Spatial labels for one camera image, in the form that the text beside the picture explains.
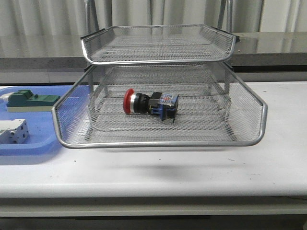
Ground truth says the red emergency stop button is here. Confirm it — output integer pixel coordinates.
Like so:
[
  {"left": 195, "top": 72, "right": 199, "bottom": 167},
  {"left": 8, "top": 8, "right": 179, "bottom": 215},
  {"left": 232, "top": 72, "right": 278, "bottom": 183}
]
[{"left": 123, "top": 89, "right": 179, "bottom": 122}]

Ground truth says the silver top mesh tray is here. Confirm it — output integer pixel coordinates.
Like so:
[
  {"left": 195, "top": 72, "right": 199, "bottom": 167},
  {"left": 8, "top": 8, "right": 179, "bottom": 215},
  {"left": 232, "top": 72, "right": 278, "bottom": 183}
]
[{"left": 81, "top": 24, "right": 236, "bottom": 65}]

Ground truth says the green electrical component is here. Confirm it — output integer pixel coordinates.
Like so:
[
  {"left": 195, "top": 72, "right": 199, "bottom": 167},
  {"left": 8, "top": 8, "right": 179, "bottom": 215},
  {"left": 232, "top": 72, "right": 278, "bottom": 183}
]
[{"left": 6, "top": 90, "right": 60, "bottom": 112}]

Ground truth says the white terminal block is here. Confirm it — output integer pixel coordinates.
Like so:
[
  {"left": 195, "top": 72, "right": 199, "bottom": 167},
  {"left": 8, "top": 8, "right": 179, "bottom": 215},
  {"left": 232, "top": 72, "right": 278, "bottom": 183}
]
[{"left": 0, "top": 119, "right": 29, "bottom": 144}]

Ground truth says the grey metal rack frame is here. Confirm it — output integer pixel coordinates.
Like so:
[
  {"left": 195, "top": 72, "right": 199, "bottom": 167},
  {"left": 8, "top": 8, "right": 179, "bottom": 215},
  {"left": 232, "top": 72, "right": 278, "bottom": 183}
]
[{"left": 83, "top": 0, "right": 238, "bottom": 142}]

